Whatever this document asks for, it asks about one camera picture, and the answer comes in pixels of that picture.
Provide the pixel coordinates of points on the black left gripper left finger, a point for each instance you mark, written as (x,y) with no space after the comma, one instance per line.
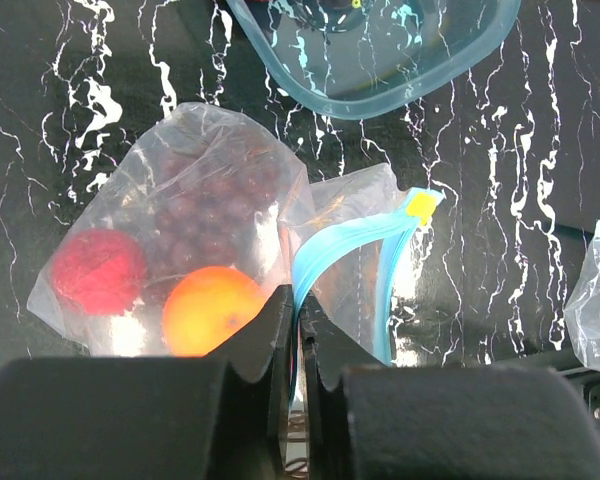
(220,416)

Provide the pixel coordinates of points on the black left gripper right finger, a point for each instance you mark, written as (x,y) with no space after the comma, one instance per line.
(503,421)

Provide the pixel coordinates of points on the orange fruit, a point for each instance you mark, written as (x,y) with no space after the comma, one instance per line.
(208,307)

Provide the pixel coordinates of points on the clear blue-zip bag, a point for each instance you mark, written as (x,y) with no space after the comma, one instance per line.
(339,240)

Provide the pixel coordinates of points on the dark red grape bunch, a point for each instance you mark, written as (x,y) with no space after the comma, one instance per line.
(208,201)

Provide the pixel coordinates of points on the red fruit in bag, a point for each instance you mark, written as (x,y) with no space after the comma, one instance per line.
(99,272)

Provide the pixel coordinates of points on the blue plastic fruit tray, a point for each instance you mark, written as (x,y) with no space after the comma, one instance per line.
(356,60)

